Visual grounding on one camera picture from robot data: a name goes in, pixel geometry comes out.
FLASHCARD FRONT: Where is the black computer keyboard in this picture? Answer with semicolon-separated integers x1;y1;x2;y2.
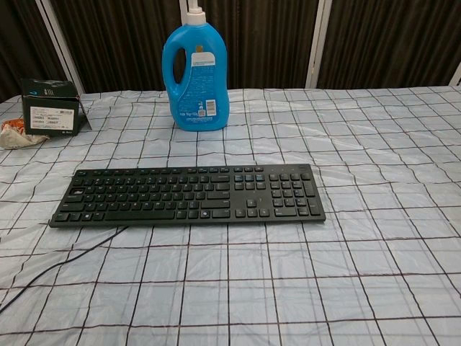
49;164;327;229

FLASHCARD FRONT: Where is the crumpled orange white wrapper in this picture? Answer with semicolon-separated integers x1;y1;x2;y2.
0;120;46;151

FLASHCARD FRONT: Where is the light blue checked tablecloth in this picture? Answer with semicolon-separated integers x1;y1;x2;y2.
0;85;461;346

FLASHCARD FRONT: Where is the blue detergent pump bottle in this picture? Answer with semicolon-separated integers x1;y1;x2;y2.
161;0;230;131

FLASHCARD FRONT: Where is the black keyboard cable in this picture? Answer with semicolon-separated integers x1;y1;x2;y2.
0;225;129;315

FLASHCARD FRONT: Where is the dark folding screen panel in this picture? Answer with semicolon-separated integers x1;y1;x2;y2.
316;0;461;89
201;0;321;91
0;0;79;104
48;0;192;94

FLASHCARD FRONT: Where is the black cardboard product box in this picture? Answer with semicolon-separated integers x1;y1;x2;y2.
20;78;91;138

